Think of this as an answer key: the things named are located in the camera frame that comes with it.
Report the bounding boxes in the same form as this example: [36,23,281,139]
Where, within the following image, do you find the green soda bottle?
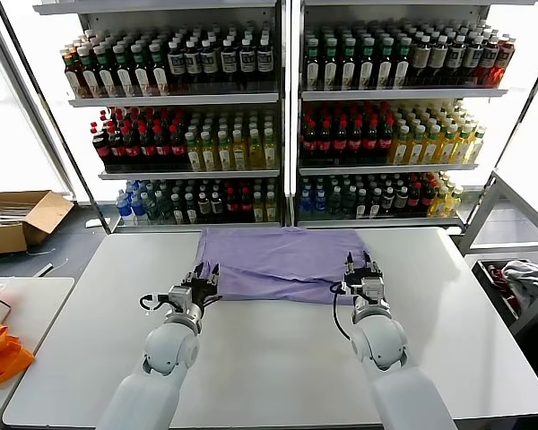
[342,186,357,219]
[145,191,161,223]
[327,186,343,219]

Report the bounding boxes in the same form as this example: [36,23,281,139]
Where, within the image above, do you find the purple printed T-shirt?
[194,227,385,305]

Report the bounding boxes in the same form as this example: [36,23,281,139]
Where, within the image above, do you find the dark slanted metal post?
[0,0,112,235]

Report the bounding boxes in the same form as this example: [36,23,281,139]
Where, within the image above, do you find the grey metal frame cart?
[456,169,538,338]

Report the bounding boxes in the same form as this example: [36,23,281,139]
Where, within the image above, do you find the orange fabric bag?
[0,320,36,390]

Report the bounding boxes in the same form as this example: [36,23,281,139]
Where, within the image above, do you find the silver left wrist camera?
[167,285,194,311]

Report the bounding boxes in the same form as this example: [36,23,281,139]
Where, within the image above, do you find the red tea bottle white cap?
[62,49,81,100]
[495,39,516,87]

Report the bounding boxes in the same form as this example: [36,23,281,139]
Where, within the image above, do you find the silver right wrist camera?
[360,276,386,308]

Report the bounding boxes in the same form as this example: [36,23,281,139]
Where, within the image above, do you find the yellow juice bottle green label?
[201,132,218,172]
[263,129,279,170]
[468,128,485,165]
[216,132,233,172]
[453,125,472,165]
[186,133,204,173]
[407,125,425,166]
[231,130,247,171]
[423,125,440,166]
[390,126,410,166]
[247,129,264,171]
[438,125,456,165]

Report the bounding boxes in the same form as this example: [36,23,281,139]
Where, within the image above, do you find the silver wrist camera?
[360,276,386,308]
[167,285,194,311]

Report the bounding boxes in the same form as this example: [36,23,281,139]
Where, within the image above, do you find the grey crumpled garment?
[499,260,538,310]

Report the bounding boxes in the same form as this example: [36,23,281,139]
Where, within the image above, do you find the white foam strips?
[0,203,30,228]

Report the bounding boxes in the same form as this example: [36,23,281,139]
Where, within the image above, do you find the open cardboard box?
[0,191,75,256]

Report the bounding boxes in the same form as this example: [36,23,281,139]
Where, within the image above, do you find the dark red garment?
[486,263,521,314]

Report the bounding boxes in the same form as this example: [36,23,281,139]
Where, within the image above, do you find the grey metal shelf unit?
[291,0,508,232]
[32,0,292,235]

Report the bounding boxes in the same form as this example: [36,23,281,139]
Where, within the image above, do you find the dark bottle beige label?
[430,36,448,86]
[412,36,431,87]

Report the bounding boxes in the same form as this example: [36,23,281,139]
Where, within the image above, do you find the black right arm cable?
[330,280,353,341]

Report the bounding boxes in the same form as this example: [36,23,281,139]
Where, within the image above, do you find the dark bottle blue white label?
[256,39,273,85]
[479,37,499,87]
[464,36,483,86]
[447,36,465,86]
[219,39,238,86]
[238,39,256,85]
[184,40,202,86]
[167,41,186,86]
[201,40,219,86]

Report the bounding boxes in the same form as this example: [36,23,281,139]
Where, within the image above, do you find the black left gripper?
[182,263,221,310]

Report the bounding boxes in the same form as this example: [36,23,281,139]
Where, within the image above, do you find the dark tea bottle green cap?
[93,44,117,99]
[78,46,99,99]
[131,42,152,98]
[393,37,412,89]
[112,43,134,99]
[357,38,376,90]
[339,38,358,90]
[375,37,394,90]
[304,39,321,90]
[321,39,339,90]
[149,42,170,98]

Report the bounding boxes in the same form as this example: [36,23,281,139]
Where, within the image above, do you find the black storage bin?
[470,258,538,335]

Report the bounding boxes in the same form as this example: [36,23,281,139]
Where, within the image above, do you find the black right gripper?
[343,250,382,297]

